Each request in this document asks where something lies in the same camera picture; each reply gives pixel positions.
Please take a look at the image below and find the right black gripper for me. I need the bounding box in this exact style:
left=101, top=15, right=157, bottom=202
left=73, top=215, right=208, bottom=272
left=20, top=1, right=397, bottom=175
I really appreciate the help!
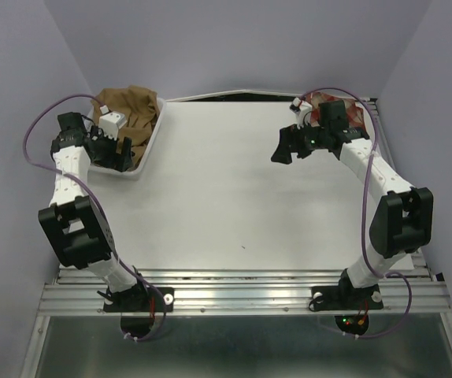
left=269, top=117, right=329, bottom=165

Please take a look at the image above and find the red plaid skirt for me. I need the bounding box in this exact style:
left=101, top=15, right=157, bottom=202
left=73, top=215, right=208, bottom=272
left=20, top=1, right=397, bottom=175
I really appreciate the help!
left=305, top=91, right=366, bottom=130

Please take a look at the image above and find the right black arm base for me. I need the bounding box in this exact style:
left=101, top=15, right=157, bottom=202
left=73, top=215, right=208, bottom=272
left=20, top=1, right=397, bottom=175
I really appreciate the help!
left=308, top=269, right=383, bottom=312

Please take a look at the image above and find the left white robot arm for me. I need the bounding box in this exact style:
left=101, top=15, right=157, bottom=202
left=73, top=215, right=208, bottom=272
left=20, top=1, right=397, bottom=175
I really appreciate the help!
left=38, top=110, right=150, bottom=310

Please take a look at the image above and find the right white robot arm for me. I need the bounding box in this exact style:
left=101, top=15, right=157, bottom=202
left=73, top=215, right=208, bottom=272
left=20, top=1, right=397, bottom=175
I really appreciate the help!
left=271, top=98, right=434, bottom=307

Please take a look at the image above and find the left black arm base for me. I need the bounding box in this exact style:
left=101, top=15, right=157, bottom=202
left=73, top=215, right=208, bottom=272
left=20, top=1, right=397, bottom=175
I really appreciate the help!
left=97, top=283, right=175, bottom=313

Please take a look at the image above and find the white plastic basket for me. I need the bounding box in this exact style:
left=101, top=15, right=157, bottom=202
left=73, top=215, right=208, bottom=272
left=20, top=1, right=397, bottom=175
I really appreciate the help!
left=89, top=96, right=167, bottom=181

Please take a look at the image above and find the brown skirt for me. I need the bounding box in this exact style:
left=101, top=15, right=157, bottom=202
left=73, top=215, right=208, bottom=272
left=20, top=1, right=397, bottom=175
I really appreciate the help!
left=96, top=85, right=161, bottom=171

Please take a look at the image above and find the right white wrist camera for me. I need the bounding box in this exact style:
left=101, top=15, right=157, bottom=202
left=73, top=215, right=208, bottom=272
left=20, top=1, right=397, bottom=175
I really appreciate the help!
left=290, top=97, right=313, bottom=128

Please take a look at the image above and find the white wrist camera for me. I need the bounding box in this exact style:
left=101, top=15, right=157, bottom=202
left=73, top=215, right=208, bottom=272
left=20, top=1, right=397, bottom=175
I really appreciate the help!
left=290, top=97, right=313, bottom=128
left=98, top=106, right=127, bottom=140

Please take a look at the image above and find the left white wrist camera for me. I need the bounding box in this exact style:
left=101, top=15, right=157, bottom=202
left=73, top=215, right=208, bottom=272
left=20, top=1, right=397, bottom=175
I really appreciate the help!
left=98, top=106, right=127, bottom=140

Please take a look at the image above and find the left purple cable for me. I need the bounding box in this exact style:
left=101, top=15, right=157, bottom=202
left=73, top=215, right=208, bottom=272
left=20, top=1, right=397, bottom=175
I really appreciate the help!
left=24, top=93, right=168, bottom=343

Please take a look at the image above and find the aluminium frame rail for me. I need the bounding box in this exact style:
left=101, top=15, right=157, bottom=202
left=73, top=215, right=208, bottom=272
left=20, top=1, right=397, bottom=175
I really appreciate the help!
left=23, top=101, right=452, bottom=377

